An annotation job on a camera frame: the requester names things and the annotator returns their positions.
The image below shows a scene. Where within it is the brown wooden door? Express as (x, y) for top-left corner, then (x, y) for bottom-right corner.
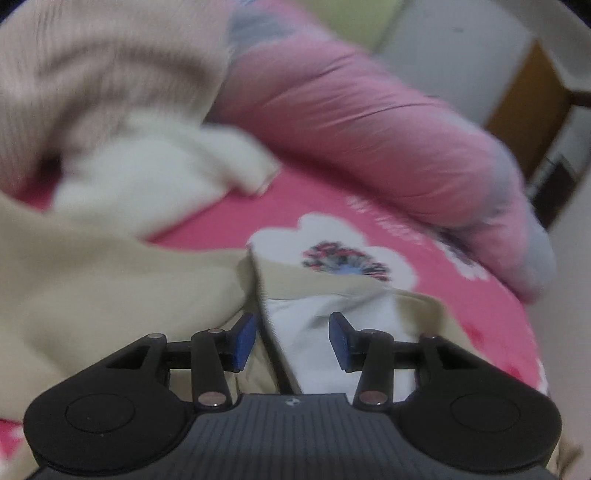
(485, 41), (568, 171)

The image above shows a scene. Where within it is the pink and grey quilt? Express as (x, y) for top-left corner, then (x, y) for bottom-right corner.
(210, 0), (557, 303)

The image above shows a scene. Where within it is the pink floral bed blanket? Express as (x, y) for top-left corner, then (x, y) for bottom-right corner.
(0, 164), (550, 480)

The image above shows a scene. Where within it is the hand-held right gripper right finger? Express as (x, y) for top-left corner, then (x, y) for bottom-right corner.
(329, 312), (481, 409)

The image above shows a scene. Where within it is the pink houndstooth knit garment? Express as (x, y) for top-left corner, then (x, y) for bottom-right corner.
(0, 0), (232, 195)

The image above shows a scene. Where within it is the beige zip jacket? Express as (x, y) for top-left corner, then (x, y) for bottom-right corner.
(0, 189), (583, 480)

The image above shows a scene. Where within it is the pale yellow wardrobe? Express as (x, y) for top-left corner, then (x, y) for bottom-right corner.
(309, 0), (407, 51)

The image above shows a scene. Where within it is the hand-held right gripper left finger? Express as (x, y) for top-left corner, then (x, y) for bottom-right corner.
(107, 313), (257, 411)

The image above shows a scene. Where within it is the white fleece garment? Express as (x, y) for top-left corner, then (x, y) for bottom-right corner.
(53, 113), (282, 241)

